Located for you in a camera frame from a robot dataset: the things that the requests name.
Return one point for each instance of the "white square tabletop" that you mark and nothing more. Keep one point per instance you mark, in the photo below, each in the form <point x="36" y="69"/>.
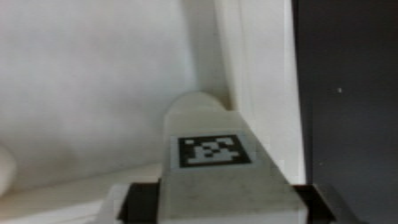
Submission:
<point x="102" y="59"/>

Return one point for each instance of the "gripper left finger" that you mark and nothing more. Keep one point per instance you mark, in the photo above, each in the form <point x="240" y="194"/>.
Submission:
<point x="130" y="204"/>

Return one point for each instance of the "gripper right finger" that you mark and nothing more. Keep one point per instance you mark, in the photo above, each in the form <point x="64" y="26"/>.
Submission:
<point x="327" y="207"/>

